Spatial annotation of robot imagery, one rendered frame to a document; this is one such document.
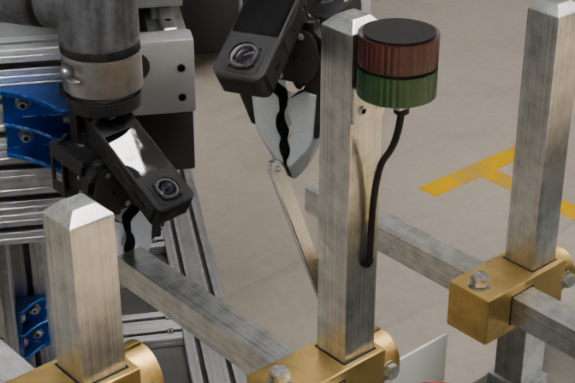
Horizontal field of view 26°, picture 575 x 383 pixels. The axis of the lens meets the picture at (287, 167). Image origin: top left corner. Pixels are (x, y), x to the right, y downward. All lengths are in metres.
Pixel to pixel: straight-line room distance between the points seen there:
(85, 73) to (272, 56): 0.26
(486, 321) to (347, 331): 0.19
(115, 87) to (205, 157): 2.20
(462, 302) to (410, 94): 0.35
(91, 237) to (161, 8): 0.70
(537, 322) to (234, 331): 0.29
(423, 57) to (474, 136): 2.61
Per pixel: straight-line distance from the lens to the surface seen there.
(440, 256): 1.26
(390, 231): 1.30
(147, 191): 1.15
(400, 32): 0.91
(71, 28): 1.14
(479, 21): 4.35
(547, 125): 1.16
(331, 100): 0.96
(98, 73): 1.15
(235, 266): 2.86
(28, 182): 1.60
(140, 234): 1.25
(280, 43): 0.95
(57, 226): 0.83
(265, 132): 1.06
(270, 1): 0.97
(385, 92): 0.90
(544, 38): 1.13
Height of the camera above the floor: 1.50
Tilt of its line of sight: 27 degrees down
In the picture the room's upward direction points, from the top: straight up
